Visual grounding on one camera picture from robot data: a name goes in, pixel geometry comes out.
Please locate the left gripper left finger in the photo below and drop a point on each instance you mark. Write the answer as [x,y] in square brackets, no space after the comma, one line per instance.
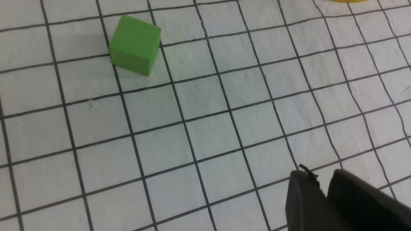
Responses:
[307,207]

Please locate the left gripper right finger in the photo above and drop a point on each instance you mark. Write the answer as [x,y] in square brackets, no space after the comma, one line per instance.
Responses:
[364,207]

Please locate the bamboo steamer tray yellow rim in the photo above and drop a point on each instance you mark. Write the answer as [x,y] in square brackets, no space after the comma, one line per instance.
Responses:
[349,1]

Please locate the white grid tablecloth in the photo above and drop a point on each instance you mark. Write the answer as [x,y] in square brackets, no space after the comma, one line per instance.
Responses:
[241,92]

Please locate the green foam cube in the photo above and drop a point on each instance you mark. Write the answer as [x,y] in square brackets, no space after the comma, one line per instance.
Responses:
[134,45]

